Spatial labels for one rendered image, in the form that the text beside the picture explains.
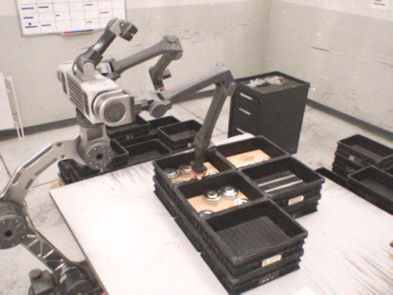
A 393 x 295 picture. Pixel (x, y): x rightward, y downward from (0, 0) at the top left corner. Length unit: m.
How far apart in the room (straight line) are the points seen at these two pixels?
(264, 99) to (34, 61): 2.57
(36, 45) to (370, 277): 3.88
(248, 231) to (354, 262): 0.54
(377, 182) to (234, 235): 1.63
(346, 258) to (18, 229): 1.57
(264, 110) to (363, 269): 1.89
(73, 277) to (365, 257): 1.54
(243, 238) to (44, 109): 3.47
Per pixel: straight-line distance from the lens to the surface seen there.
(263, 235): 1.91
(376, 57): 5.20
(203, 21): 5.51
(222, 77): 1.78
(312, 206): 2.30
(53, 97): 4.84
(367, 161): 3.39
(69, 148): 1.96
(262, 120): 3.58
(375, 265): 2.14
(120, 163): 3.04
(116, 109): 1.56
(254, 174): 2.27
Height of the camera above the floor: 2.06
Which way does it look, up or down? 29 degrees down
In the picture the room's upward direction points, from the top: 2 degrees clockwise
